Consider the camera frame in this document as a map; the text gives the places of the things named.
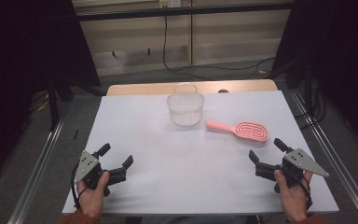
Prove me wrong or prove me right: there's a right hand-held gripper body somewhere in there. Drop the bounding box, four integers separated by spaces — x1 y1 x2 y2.
255 147 330 193

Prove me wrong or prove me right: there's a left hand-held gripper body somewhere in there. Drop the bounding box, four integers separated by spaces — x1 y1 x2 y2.
74 150 127 198

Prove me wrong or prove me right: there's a pink hairbrush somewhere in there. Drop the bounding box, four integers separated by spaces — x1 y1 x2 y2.
206 119 269 144

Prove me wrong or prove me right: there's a white plastic basket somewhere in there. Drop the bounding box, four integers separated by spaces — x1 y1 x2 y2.
167 82 205 128

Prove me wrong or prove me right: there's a person's left hand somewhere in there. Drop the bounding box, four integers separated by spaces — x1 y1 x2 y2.
76 171 110 219

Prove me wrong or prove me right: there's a person's right hand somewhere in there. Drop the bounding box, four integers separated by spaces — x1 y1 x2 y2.
273 169 313 222

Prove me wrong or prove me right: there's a white table sheet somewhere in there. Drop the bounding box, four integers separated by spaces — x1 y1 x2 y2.
62 91 339 217

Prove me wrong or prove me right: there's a black stand leg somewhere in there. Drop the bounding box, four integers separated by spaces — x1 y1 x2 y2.
48 74 76 132

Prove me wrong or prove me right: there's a wooden table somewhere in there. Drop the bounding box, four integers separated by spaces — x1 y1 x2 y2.
106 78 279 97

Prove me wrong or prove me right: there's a black curtain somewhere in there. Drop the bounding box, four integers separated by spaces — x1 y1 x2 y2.
0 0 103 185
271 0 358 154

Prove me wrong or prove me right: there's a black horizontal bar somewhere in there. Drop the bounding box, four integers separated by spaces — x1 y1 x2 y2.
74 2 294 22

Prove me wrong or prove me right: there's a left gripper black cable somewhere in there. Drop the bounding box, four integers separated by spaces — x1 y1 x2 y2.
70 161 82 210

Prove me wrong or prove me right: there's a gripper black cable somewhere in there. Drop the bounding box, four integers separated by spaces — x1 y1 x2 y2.
70 161 82 210
291 174 313 211

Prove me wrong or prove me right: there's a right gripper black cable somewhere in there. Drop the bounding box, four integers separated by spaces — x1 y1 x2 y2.
291 174 313 211

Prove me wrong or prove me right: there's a metal floor rail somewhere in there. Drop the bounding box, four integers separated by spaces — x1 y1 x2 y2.
7 114 67 224
291 91 358 224

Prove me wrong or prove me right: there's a bundle of black floor cables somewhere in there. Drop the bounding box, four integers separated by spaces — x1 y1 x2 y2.
294 79 328 129

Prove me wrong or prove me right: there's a black wall socket cable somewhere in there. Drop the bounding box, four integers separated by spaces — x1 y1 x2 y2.
162 7 276 80

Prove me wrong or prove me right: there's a white wall socket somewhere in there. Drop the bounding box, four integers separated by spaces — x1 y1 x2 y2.
158 0 182 8

